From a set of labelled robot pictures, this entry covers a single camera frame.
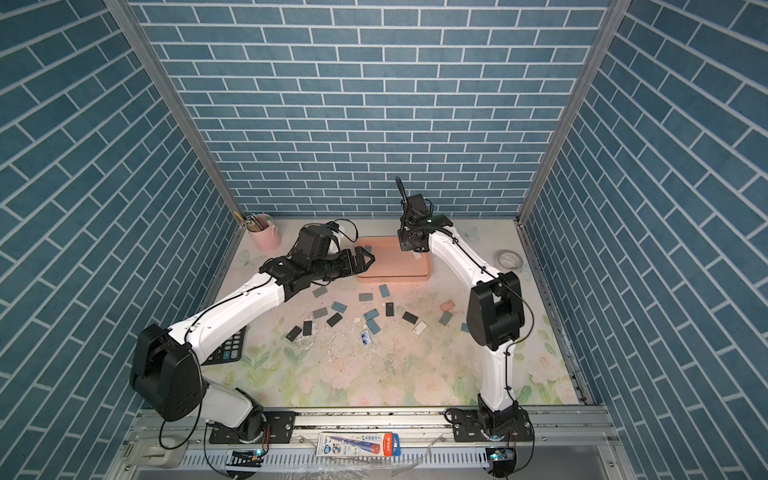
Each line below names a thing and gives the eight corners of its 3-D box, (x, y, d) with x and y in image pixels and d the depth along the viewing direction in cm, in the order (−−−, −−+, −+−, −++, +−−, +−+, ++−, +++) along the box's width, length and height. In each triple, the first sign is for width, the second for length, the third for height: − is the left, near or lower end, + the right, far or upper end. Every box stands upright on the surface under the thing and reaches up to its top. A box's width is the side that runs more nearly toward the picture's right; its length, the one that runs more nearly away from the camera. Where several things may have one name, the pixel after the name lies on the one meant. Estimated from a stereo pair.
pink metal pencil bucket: (258, 252, 111) (247, 232, 103) (266, 232, 117) (256, 212, 109) (277, 252, 111) (268, 233, 103) (284, 232, 117) (276, 212, 109)
